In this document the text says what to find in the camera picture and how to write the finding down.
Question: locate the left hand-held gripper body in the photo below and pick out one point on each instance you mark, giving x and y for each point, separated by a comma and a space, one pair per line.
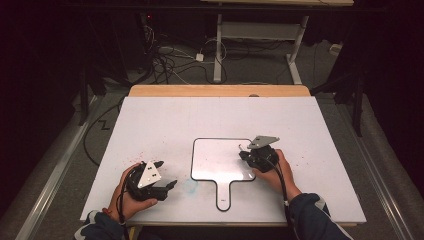
149, 174

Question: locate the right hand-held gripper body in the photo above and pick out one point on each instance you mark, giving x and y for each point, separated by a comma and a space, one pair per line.
263, 156

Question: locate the white paddle whiteboard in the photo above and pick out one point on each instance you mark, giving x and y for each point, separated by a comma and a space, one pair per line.
213, 163

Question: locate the person's right hand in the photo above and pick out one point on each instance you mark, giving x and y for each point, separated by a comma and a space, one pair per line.
280, 180

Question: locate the person's left hand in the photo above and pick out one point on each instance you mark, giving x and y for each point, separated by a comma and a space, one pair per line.
130, 206

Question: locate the large white board sheet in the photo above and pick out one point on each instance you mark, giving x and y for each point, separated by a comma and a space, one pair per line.
216, 116

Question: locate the wooden table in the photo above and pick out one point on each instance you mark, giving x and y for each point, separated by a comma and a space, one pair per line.
216, 90

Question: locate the black stand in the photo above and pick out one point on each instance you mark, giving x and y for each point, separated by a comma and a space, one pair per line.
83, 100
358, 106

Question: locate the white power adapter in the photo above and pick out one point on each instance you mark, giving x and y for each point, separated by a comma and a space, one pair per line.
199, 57

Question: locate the white metal-legged desk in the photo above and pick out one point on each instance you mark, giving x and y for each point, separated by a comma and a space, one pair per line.
256, 30

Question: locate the white floor box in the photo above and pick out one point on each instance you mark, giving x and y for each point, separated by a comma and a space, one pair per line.
335, 49

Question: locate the metal floor rail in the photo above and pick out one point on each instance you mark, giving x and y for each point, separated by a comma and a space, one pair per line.
376, 173
56, 173

